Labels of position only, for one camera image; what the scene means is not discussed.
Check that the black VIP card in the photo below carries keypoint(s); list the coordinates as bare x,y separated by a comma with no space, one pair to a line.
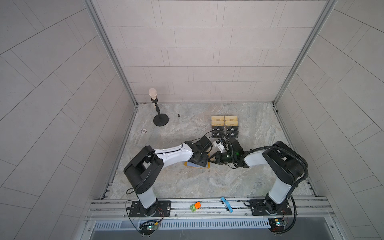
232,128
232,134
218,128
217,134

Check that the green orange connector block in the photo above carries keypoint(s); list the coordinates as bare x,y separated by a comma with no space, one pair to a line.
195,206

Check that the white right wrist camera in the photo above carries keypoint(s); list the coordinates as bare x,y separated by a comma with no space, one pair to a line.
220,145

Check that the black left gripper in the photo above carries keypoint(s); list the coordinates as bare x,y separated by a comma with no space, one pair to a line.
204,161

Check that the yellow leather card holder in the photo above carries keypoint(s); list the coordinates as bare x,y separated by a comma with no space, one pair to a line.
193,165

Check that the right green circuit board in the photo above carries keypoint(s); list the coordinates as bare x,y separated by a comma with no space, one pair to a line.
277,224

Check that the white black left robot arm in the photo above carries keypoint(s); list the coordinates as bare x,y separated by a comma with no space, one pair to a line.
143,170

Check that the black microphone stand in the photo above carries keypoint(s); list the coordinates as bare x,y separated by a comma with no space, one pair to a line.
160,119

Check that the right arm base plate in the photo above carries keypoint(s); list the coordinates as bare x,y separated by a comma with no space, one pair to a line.
269,208

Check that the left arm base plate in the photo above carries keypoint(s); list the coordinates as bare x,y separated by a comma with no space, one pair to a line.
158,209

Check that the green circuit board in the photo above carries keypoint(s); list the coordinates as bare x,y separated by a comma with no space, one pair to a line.
149,227
277,224

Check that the aluminium front rail frame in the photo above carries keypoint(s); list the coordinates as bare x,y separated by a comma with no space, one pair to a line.
215,213

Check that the left green circuit board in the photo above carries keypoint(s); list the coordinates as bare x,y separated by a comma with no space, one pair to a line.
149,227

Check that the clear acrylic card display stand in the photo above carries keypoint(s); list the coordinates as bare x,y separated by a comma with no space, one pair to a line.
225,128

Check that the gold VIP card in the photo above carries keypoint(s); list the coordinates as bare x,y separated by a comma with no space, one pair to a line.
231,118
217,118
231,123
217,123

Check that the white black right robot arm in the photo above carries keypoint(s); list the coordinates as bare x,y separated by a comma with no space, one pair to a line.
289,167

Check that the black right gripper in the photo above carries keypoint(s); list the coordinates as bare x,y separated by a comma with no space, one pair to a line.
218,156

